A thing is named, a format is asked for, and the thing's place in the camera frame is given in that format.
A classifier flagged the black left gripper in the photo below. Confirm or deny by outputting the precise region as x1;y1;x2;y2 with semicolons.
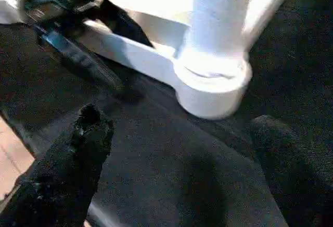
23;0;154;95

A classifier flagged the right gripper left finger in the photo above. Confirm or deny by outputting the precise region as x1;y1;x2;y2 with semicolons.
0;104;115;227

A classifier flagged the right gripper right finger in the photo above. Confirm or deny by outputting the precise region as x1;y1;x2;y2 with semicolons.
249;115;333;227

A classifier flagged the white plastic table top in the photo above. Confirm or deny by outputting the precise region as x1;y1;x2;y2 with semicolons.
0;0;300;121

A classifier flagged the white plastic table leg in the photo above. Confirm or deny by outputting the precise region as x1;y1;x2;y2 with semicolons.
183;0;257;78

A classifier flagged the black work mat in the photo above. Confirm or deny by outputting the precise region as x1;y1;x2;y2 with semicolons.
0;0;333;227

